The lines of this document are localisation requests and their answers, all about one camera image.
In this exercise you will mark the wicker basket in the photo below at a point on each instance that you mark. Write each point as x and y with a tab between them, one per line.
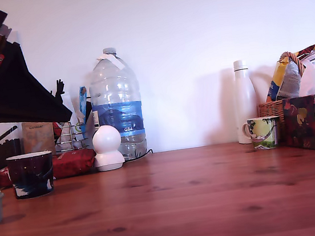
270	111

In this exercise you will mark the green illustrated mug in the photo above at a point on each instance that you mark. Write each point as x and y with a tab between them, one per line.
263	133

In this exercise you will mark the red patterned packet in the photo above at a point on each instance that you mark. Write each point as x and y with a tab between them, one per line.
71	163

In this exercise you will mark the clear storage container grey lid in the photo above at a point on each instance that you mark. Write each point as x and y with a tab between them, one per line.
14	150

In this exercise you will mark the small white round camera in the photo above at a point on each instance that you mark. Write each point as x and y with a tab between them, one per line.
107	150

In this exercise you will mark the dark starry mug white inside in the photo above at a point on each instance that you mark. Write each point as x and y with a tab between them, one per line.
30	175

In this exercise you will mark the floral tissue box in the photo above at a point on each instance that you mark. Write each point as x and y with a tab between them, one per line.
310	122

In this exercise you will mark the yellow and silver snack bag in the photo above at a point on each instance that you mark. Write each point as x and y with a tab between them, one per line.
285	79

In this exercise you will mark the white paper packet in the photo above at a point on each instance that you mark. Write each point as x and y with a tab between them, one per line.
70	131

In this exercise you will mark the large clear water bottle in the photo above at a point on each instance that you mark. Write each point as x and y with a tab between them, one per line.
116	114

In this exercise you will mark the black scoop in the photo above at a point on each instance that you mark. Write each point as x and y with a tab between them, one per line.
4	135

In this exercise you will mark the black flat sachet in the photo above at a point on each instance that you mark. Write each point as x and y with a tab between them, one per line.
88	112

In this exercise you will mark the white insulated bottle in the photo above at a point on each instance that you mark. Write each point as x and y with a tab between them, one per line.
244	98

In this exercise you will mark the blue striped sachet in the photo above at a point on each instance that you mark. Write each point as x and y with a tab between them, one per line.
83	99

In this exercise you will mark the black kitchen utensil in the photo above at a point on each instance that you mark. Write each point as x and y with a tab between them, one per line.
60	88

